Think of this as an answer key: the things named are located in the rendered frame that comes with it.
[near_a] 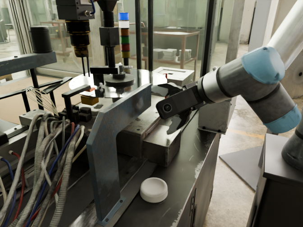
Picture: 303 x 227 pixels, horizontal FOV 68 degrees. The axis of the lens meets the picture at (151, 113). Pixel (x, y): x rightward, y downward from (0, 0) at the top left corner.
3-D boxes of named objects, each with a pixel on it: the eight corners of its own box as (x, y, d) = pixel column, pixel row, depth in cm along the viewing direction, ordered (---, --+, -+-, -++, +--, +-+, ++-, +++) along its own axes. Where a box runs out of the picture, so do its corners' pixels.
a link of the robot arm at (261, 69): (286, 91, 41) (261, 55, 39) (233, 107, 49) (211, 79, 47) (290, 67, 45) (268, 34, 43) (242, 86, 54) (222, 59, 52)
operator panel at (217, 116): (212, 103, 110) (216, 74, 103) (235, 107, 106) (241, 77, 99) (196, 129, 87) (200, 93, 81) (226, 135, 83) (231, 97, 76)
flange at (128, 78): (138, 83, 74) (138, 76, 73) (104, 86, 71) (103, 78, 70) (131, 74, 83) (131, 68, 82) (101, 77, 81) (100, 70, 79)
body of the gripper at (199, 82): (193, 110, 66) (227, 97, 57) (174, 119, 61) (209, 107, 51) (183, 86, 66) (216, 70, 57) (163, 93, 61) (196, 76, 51)
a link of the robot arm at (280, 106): (286, 101, 56) (263, 68, 53) (312, 122, 46) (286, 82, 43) (258, 119, 58) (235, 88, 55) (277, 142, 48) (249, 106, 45)
